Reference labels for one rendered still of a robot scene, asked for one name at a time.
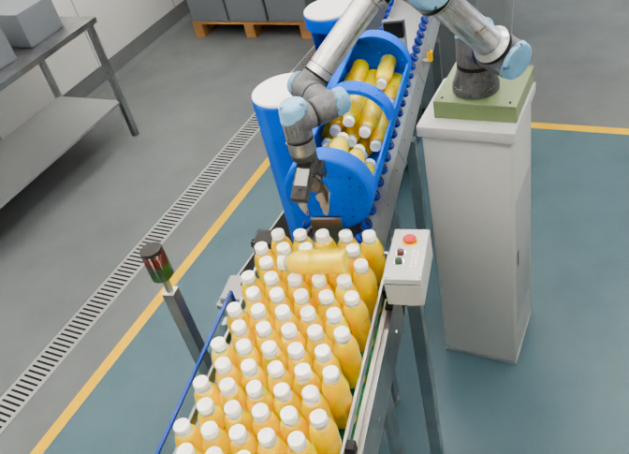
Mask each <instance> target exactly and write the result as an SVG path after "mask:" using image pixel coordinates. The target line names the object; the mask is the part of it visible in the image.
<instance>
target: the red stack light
mask: <svg viewBox="0 0 629 454"><path fill-rule="evenodd" d="M141 259H142V261H143V263H144V265H145V268H146V269H147V270H150V271H155V270H158V269H160V268H162V267H163V266H165V265H166V263H167V262H168V257H167V255H166V253H165V250H164V248H163V249H162V252H161V253H160V254H159V255H158V256H156V257H154V258H151V259H144V258H141Z"/></svg>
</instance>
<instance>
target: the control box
mask: <svg viewBox="0 0 629 454"><path fill-rule="evenodd" d="M407 234H413V235H415V236H416V240H415V241H414V242H412V243H406V242H404V241H403V237H404V236H405V235H407ZM399 248H402V249H403V250H404V254H403V255H397V253H396V252H397V249H399ZM414 250H417V253H416V254H415V253H414V252H416V251H414ZM414 256H416V257H414ZM396 257H401V258H402V263H401V264H396V263H395V262H394V259H395V258H396ZM412 259H413V260H415V261H412ZM412 262H416V263H414V264H415V266H413V265H412V266H411V264H413V263H412ZM431 265H432V240H431V232H430V230H429V229H395V231H394V235H393V239H392V244H391V247H390V251H389V255H388V263H387V266H386V270H385V274H384V284H385V289H386V294H387V299H388V304H400V305H418V306H424V304H425V299H426V294H427V288H428V282H429V277H430V271H431Z"/></svg>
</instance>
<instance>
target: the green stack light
mask: <svg viewBox="0 0 629 454"><path fill-rule="evenodd" d="M146 270H147V269H146ZM147 272H148V273H149V275H150V277H151V279H152V281H153V282H154V283H157V284H161V283H165V282H166V281H168V280H169V279H170V278H171V277H172V275H173V273H174V270H173V269H172V267H171V265H170V262H169V260H168V262H167V263H166V265H165V266H163V267H162V268H160V269H158V270H155V271H150V270H147Z"/></svg>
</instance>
